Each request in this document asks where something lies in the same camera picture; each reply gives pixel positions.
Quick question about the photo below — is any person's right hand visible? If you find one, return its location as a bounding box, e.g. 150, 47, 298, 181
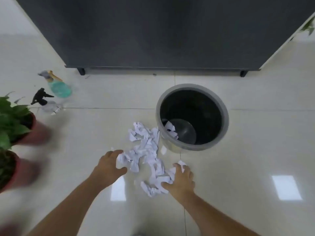
161, 163, 196, 198

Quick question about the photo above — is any person's left hand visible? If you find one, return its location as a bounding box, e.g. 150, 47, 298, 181
92, 150, 127, 189

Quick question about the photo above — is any pile of white paper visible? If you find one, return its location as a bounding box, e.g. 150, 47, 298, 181
116, 122, 188, 197

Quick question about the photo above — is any person's left forearm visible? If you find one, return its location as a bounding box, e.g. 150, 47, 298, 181
25, 180, 107, 236

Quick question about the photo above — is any person's right forearm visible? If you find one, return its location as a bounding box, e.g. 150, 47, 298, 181
172, 190, 262, 236

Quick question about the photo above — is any grey round waste bin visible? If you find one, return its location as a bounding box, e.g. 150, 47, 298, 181
156, 83, 230, 154

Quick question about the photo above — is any crumpled paper ball with print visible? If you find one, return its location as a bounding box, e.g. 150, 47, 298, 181
164, 121, 179, 140

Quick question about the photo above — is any red plant pot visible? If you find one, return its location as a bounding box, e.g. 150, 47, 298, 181
0, 150, 42, 194
10, 113, 53, 146

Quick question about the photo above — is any green spray bottle yellow trigger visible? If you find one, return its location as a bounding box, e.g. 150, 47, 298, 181
38, 70, 73, 98

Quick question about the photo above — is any clear spray bottle black trigger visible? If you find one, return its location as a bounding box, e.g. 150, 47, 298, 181
31, 88, 65, 116

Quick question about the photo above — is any green leafy plant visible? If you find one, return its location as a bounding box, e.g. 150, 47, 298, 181
0, 91, 33, 151

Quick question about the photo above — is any dark grey cabinet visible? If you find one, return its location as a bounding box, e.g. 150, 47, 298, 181
13, 0, 315, 71

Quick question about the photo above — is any small green plant sprig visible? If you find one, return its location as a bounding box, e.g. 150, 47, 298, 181
298, 18, 315, 36

